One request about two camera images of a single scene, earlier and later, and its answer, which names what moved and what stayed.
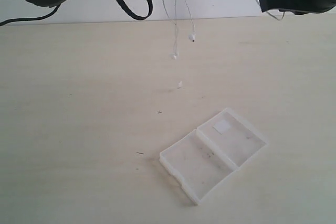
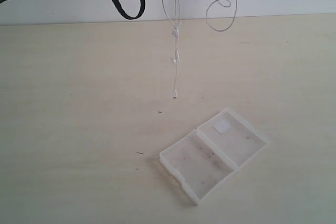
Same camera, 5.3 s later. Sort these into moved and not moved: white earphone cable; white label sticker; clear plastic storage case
Moved: white earphone cable
Not moved: white label sticker; clear plastic storage case
